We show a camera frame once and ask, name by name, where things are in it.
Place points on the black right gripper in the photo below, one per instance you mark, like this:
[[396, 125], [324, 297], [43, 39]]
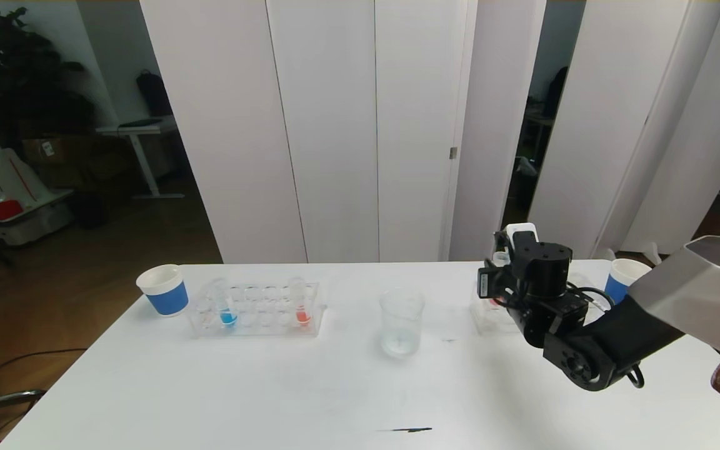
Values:
[[485, 285]]

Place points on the test tube with red pigment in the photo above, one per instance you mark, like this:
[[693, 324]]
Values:
[[501, 257], [302, 317]]

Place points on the test tube with blue pigment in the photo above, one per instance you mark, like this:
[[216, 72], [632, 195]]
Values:
[[229, 319]]

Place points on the silver and black right arm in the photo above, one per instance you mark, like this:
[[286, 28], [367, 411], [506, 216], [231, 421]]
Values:
[[697, 287]]

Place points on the clear acrylic test tube rack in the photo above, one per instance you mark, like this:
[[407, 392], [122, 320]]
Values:
[[491, 322], [260, 314]]

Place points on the clear glass beaker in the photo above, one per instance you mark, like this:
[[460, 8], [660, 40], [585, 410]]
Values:
[[401, 331]]

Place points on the blue and white paper cup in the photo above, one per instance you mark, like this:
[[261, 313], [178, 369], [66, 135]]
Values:
[[615, 289], [168, 299]]

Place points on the white partition panel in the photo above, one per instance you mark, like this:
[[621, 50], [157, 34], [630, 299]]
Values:
[[222, 125], [604, 125], [329, 125], [419, 125], [491, 125], [697, 156]]

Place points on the white office desk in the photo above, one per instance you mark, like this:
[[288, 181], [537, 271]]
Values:
[[141, 130]]

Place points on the black backpack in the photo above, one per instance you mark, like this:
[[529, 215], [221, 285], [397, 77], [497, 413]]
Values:
[[154, 95]]

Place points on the brown cardboard box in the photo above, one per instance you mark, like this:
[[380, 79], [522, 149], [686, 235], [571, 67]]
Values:
[[63, 158]]

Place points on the white wheeled machine base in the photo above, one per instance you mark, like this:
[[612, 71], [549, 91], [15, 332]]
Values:
[[29, 214]]

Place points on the grey metal chair leg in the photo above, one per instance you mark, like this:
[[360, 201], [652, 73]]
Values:
[[22, 397]]

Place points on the dark green potted plant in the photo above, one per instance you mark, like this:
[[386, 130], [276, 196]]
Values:
[[22, 81]]

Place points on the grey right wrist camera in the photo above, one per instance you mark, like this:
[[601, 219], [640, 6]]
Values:
[[520, 229]]

